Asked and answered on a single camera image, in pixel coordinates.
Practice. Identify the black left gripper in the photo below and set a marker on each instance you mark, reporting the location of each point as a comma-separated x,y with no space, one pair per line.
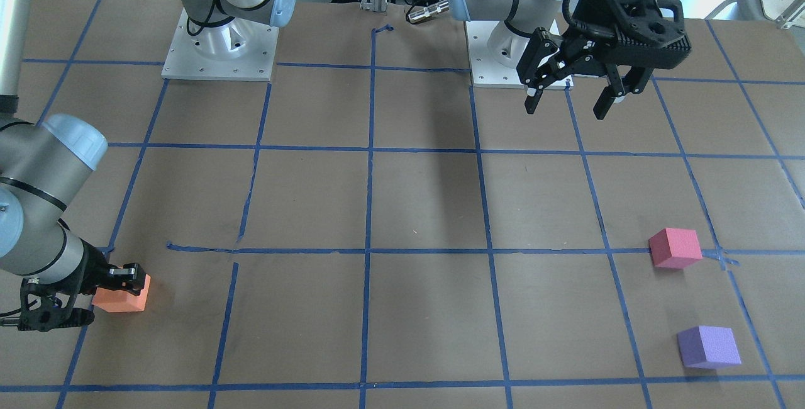
589,17

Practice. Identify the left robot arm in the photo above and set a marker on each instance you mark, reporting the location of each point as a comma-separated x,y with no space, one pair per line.
521,17

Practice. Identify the pink foam block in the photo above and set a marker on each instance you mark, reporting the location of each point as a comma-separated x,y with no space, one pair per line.
675,248

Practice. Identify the brown paper mat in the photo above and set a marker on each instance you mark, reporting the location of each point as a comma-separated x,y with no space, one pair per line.
371,230

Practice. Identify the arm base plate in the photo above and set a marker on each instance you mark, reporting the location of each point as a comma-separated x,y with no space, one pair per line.
494,52
241,50

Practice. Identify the purple foam block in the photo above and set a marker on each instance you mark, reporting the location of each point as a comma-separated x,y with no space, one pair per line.
708,347

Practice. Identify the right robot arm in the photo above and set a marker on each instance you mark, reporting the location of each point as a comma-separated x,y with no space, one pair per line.
45,165

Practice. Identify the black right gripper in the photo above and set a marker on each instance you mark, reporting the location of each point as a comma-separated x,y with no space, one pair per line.
96,268

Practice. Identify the orange foam block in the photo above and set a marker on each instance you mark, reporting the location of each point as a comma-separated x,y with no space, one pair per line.
121,301

